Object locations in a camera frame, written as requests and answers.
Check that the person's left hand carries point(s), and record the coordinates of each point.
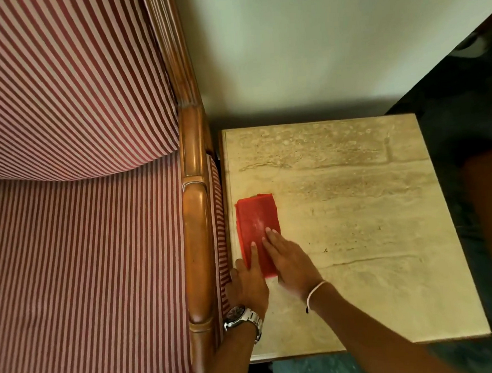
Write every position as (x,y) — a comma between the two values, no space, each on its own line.
(247,289)

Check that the person's right hand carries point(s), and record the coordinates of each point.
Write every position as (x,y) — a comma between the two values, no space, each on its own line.
(293,268)

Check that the person's right fingers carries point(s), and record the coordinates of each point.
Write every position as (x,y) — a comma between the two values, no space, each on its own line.
(276,244)

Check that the person's left thumb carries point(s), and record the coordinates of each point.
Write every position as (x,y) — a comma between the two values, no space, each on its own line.
(255,258)

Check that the red cleaning cloth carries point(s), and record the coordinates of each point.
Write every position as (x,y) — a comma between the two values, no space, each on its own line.
(254,225)

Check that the person's left forearm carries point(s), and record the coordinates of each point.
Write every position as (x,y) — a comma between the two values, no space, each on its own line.
(232,358)

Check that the person's right forearm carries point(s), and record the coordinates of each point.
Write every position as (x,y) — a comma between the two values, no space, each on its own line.
(369,338)

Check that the silver wristwatch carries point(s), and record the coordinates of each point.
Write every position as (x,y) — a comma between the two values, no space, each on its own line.
(244,318)

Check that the beige stone side table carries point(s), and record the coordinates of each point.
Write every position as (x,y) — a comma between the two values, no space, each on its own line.
(354,211)

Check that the red striped seat cushion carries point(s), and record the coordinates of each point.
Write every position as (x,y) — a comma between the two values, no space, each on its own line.
(86,283)

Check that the black furniture piece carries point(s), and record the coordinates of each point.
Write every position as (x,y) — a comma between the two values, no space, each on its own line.
(459,99)

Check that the red striped back cushion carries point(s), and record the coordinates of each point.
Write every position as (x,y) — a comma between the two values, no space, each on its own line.
(68,86)

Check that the wooden sofa frame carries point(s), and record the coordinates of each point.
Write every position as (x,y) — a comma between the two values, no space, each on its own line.
(197,236)

